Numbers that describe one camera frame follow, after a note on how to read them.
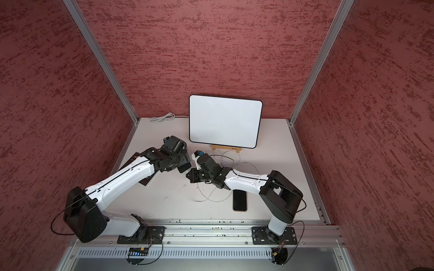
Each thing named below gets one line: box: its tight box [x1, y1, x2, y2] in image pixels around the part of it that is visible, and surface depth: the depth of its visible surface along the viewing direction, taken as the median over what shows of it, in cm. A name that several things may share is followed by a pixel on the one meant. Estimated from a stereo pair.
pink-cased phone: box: [232, 189, 248, 213], surface depth 85 cm
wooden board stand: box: [209, 144, 243, 154], surface depth 102 cm
